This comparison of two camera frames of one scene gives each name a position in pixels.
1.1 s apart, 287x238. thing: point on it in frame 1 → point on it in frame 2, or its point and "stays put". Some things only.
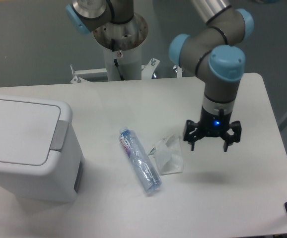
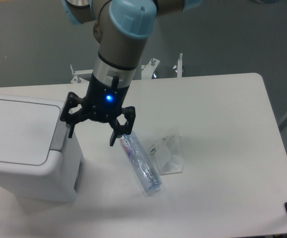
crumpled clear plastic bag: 168,154 stays put
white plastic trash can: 31,153 stays put
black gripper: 212,125 → 105,101
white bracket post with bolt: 179,70 stays put
